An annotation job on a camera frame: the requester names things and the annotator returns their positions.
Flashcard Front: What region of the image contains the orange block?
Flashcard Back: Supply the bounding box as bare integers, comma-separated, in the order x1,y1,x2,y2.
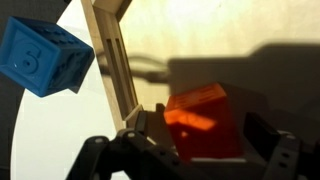
163,82,244,163

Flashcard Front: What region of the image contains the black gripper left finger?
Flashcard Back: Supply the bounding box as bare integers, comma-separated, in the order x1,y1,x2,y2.
66,103,214,180

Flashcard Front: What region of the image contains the blue number block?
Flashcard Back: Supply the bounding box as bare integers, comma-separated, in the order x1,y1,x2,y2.
0,15,96,98

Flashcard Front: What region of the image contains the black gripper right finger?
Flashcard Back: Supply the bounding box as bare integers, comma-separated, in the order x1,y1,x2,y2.
244,111,320,180

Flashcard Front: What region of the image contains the light wooden tray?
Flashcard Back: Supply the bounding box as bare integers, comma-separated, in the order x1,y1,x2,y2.
80,0,320,161

